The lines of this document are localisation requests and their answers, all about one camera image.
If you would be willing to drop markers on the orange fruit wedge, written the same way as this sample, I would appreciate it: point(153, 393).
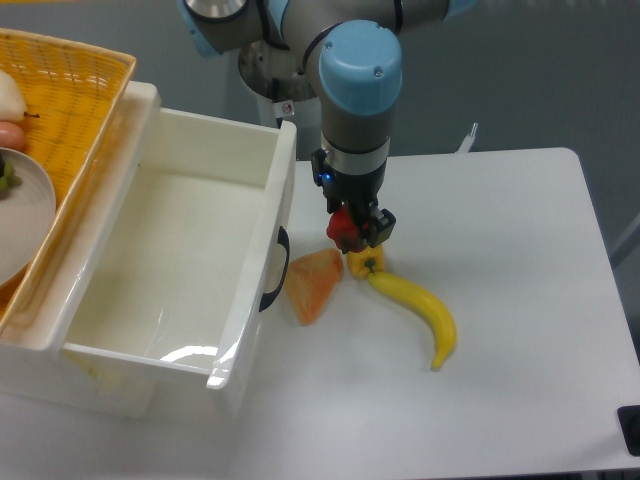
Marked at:
point(310, 282)

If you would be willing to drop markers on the white plate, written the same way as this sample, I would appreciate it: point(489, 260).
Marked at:
point(27, 215)

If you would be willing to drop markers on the yellow banana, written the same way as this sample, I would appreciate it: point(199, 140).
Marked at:
point(426, 305)

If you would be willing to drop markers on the red bell pepper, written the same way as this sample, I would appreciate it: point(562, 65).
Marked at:
point(343, 232)

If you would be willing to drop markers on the white table frame bracket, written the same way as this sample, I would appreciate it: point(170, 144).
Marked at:
point(469, 140)

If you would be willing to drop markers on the green grapes on plate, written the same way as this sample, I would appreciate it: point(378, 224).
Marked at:
point(9, 179)

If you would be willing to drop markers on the white drawer cabinet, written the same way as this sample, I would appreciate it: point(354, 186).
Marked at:
point(34, 361)

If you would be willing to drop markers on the black device at table edge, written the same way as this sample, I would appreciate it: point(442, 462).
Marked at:
point(629, 420)

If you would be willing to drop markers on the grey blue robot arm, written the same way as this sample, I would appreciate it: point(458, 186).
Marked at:
point(338, 63)

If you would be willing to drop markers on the pink sausage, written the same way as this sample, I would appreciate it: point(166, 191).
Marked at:
point(12, 136)

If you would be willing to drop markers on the upper white drawer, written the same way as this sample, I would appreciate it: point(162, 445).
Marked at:
point(195, 253)

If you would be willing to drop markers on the yellow woven basket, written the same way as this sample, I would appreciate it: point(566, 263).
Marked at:
point(72, 90)

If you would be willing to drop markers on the yellow bell pepper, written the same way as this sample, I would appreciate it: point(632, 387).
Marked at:
point(362, 264)

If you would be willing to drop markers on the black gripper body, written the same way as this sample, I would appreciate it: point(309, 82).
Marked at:
point(347, 186)

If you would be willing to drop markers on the pale pear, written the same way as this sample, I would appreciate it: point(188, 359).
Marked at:
point(13, 105)

